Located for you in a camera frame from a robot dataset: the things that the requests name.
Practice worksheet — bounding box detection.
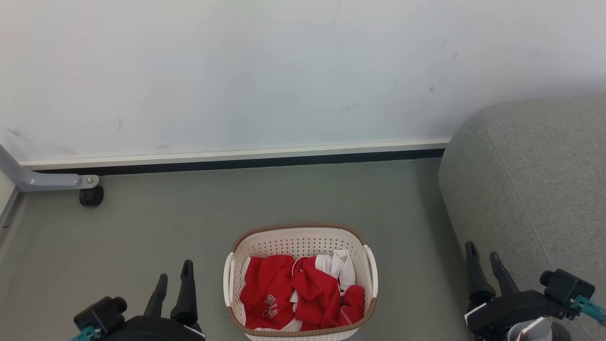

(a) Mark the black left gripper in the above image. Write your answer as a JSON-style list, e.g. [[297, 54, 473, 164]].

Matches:
[[102, 260, 207, 341]]

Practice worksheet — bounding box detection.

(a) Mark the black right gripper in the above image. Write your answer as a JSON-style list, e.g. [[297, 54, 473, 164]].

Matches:
[[465, 241, 567, 341]]

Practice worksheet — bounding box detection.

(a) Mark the white plastic laundry basket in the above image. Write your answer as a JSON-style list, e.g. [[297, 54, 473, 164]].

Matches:
[[223, 224, 379, 341]]

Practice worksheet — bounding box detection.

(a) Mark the red jersey with white lettering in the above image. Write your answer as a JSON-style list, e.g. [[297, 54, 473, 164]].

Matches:
[[240, 255, 303, 331]]

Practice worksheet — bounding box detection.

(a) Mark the grey fabric sofa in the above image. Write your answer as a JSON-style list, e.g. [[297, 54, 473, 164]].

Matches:
[[438, 95, 606, 341]]

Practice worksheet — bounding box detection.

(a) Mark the black caster wheel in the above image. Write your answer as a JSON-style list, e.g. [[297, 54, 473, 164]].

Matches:
[[79, 186, 105, 207]]

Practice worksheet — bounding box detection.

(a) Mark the red garment with white trim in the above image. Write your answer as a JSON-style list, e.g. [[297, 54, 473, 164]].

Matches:
[[290, 256, 365, 331]]

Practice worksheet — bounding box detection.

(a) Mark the white cloth garment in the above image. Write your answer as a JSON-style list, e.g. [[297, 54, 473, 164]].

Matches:
[[315, 250, 356, 292]]

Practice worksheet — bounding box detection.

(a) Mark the white and black skirting board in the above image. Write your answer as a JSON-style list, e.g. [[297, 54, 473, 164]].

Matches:
[[19, 139, 450, 176]]

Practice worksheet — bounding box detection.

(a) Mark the teal right camera cable plug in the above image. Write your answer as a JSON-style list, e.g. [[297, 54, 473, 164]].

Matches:
[[570, 296, 606, 326]]

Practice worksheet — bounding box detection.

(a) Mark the grey metal frame leg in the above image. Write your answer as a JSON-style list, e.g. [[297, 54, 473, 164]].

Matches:
[[0, 144, 100, 192]]

